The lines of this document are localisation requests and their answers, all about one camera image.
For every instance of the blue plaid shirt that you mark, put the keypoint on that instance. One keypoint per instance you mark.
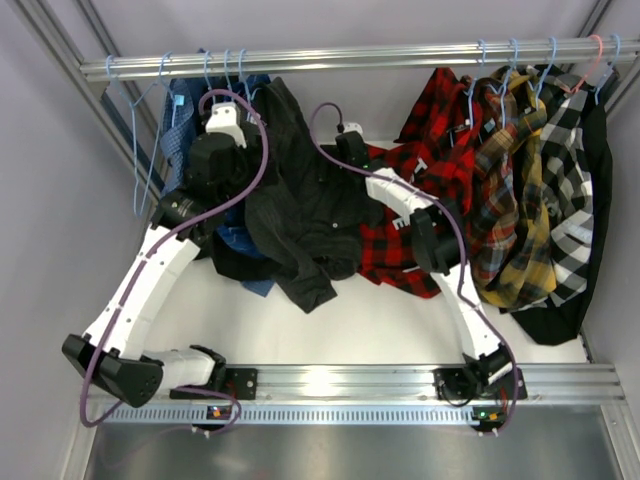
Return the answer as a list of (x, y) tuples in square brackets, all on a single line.
[(234, 232)]

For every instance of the dark grey pinstripe shirt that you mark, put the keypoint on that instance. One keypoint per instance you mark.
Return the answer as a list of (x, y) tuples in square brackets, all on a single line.
[(307, 212)]

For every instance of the light blue empty hanger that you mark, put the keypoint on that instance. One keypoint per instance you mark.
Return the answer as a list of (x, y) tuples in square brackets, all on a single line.
[(138, 206)]

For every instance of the aluminium front rail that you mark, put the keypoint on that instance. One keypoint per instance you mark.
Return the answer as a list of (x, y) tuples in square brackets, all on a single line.
[(369, 395)]

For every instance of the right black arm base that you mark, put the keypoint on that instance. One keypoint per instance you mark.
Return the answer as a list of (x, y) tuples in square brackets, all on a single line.
[(454, 387)]

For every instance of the red plaid hanging shirt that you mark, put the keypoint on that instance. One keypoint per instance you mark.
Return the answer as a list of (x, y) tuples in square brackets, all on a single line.
[(437, 121)]

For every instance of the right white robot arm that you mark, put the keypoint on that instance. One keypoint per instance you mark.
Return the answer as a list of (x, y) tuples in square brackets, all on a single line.
[(439, 249)]

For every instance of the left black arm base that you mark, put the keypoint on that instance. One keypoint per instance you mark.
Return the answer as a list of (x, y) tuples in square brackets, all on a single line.
[(237, 382)]

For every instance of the black white plaid shirt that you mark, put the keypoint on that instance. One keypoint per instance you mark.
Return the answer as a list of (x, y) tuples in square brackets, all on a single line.
[(567, 183)]

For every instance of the aluminium hanging rail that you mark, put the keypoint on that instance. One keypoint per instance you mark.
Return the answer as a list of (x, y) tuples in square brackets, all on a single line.
[(467, 55)]

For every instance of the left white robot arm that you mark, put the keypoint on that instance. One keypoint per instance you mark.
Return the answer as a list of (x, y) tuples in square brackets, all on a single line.
[(111, 353)]

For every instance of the black hanging garment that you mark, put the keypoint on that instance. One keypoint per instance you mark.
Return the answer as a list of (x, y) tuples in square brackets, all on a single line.
[(219, 171)]

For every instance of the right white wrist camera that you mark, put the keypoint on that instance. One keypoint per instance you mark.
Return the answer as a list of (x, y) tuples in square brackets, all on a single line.
[(348, 127)]

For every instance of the yellow brown plaid shirt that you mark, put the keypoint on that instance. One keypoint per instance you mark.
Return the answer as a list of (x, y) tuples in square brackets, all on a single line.
[(496, 147)]

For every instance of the light blue wire hanger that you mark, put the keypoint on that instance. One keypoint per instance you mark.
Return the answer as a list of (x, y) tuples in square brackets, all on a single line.
[(242, 75)]

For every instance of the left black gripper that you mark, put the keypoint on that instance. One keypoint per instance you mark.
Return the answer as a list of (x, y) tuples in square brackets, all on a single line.
[(251, 133)]

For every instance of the red black plaid shirt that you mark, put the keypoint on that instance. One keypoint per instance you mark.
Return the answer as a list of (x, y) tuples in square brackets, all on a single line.
[(387, 255)]

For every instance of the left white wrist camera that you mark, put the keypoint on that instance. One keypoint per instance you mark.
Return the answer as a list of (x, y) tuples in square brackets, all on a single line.
[(224, 119)]

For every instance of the black shirt far right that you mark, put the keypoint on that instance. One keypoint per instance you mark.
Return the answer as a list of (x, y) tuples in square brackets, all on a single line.
[(554, 325)]

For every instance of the light blue checked shirt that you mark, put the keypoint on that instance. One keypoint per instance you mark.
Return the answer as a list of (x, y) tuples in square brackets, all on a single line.
[(179, 127)]

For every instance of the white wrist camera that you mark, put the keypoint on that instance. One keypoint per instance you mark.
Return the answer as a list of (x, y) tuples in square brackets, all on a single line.
[(348, 127), (224, 119)]

